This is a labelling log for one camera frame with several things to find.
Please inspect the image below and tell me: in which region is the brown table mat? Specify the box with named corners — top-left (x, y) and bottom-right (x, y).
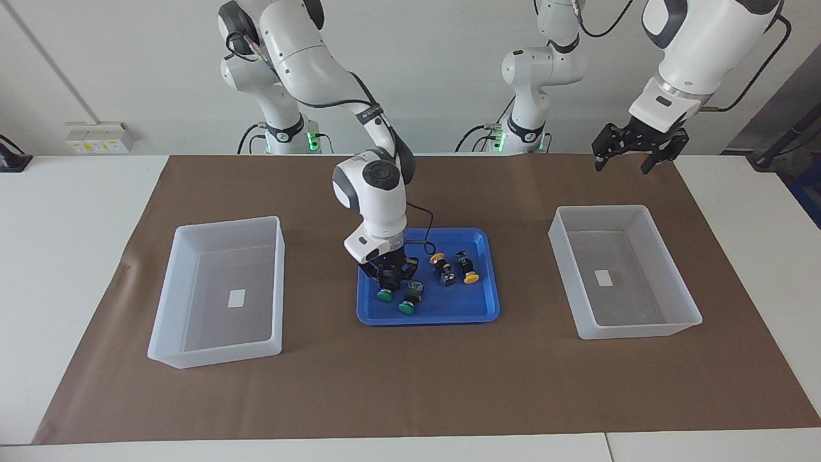
top-left (32, 154), bottom-right (821, 445)

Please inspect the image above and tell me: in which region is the yellow push button switch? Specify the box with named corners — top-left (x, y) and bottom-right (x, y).
top-left (455, 251), bottom-right (480, 285)
top-left (429, 252), bottom-right (457, 287)

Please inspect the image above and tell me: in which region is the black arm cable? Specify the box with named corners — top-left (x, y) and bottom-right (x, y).
top-left (574, 0), bottom-right (794, 113)
top-left (224, 32), bottom-right (437, 257)

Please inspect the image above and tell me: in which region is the blue plastic tray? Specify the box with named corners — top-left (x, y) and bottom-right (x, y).
top-left (356, 228), bottom-right (501, 326)

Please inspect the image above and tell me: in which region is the translucent white plastic box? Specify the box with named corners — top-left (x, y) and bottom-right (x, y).
top-left (147, 216), bottom-right (285, 370)
top-left (548, 205), bottom-right (703, 340)

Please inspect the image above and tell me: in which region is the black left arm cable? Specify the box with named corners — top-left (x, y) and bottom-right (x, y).
top-left (574, 0), bottom-right (794, 113)

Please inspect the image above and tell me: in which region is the white wall conduit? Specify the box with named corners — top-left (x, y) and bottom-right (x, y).
top-left (10, 0), bottom-right (100, 124)

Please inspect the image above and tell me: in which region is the white wall socket box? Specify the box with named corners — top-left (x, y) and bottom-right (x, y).
top-left (64, 121), bottom-right (136, 155)

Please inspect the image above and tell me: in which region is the green push button switch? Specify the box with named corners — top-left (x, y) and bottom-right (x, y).
top-left (397, 280), bottom-right (425, 316)
top-left (375, 269), bottom-right (400, 303)

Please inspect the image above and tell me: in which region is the black base cable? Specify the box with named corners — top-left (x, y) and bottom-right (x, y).
top-left (454, 121), bottom-right (507, 153)
top-left (236, 123), bottom-right (265, 155)

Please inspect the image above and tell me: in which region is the blue crate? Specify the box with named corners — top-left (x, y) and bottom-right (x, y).
top-left (789, 159), bottom-right (821, 230)

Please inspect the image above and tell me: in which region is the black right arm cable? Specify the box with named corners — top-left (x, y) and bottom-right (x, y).
top-left (224, 32), bottom-right (437, 257)

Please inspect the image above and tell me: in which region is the black stand pole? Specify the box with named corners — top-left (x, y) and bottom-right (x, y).
top-left (752, 114), bottom-right (821, 169)

